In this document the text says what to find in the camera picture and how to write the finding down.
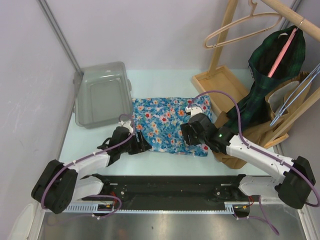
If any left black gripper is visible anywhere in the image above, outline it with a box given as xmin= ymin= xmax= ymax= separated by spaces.
xmin=119 ymin=130 xmax=152 ymax=155

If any blue floral garment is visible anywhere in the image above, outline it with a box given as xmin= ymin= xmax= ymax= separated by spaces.
xmin=132 ymin=95 xmax=213 ymax=157

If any dark green garment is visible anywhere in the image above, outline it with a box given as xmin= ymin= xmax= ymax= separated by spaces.
xmin=237 ymin=25 xmax=306 ymax=131

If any pink plastic hanger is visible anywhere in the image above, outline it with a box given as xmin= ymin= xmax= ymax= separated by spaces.
xmin=267 ymin=28 xmax=298 ymax=78

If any light blue wire hanger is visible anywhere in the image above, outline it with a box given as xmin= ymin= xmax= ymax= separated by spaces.
xmin=270 ymin=64 xmax=320 ymax=126

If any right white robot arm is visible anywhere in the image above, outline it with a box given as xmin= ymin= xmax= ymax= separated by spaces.
xmin=180 ymin=113 xmax=316 ymax=209

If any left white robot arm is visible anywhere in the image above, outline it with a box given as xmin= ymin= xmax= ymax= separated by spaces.
xmin=31 ymin=126 xmax=152 ymax=214

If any beige wooden hanger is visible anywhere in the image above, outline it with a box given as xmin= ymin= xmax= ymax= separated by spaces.
xmin=203 ymin=0 xmax=283 ymax=50

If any wooden clothes rack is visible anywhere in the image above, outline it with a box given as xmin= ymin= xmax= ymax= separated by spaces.
xmin=191 ymin=0 xmax=320 ymax=151

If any grey plastic bin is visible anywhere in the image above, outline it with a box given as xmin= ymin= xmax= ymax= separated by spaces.
xmin=74 ymin=61 xmax=133 ymax=129

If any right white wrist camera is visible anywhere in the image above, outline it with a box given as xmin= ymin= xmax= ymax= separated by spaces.
xmin=185 ymin=106 xmax=203 ymax=118

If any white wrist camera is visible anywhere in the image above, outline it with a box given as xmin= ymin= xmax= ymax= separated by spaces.
xmin=185 ymin=106 xmax=203 ymax=118
xmin=118 ymin=120 xmax=135 ymax=134

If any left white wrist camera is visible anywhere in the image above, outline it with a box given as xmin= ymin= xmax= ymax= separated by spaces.
xmin=118 ymin=120 xmax=135 ymax=134

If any white slotted cable duct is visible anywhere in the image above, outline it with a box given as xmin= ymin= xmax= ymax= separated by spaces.
xmin=66 ymin=201 xmax=237 ymax=215

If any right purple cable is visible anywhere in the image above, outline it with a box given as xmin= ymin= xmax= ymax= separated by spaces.
xmin=189 ymin=90 xmax=317 ymax=236

